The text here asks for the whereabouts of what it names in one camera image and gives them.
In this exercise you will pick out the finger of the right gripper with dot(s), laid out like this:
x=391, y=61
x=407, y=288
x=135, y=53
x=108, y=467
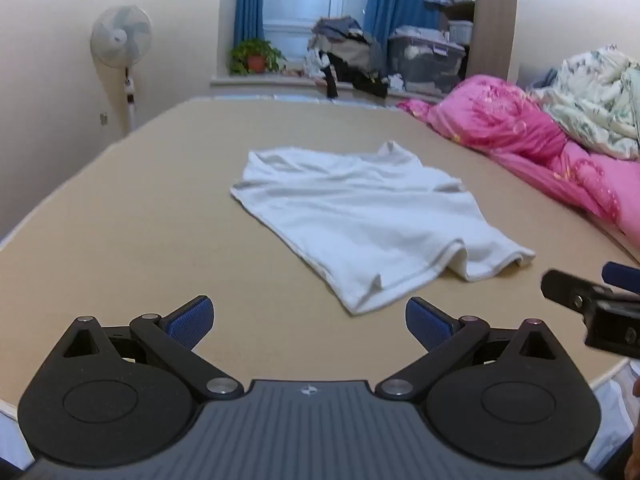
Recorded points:
x=569, y=291
x=621, y=276

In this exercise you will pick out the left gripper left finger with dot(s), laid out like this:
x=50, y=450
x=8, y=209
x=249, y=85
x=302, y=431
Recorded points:
x=106, y=397

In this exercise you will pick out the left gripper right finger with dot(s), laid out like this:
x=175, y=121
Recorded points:
x=508, y=397

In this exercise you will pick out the white t-shirt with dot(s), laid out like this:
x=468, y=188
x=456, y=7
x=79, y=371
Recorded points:
x=374, y=226

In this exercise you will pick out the pile of dark clothes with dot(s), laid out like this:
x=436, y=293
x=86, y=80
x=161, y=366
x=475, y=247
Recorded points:
x=339, y=50

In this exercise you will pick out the pink quilt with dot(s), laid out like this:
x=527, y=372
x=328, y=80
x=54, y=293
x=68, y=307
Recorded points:
x=497, y=119

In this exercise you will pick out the floral white quilt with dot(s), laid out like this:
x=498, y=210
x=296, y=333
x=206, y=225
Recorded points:
x=594, y=98

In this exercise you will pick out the clear plastic storage bin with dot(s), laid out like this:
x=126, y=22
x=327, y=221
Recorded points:
x=426, y=61

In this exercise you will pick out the white basket on shelf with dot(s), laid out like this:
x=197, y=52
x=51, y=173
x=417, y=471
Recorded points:
x=461, y=32

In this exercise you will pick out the wooden wardrobe panel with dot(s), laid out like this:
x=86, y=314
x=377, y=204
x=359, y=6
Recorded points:
x=492, y=38

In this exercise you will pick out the white standing fan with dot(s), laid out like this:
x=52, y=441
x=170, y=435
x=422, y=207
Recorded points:
x=120, y=38

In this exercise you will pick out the potted green plant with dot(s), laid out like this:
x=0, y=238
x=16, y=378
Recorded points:
x=255, y=57

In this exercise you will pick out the left blue curtain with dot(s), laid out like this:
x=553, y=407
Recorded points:
x=248, y=23

